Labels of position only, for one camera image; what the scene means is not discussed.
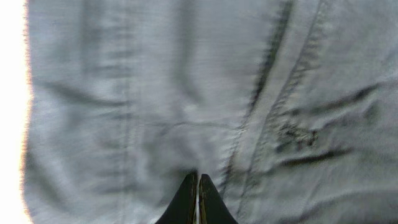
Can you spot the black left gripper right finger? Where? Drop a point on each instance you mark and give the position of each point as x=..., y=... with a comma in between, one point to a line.
x=211, y=206

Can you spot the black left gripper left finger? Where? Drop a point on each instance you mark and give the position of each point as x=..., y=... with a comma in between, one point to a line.
x=182, y=208

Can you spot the blue shorts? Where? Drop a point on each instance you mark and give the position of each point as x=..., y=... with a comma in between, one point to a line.
x=289, y=106

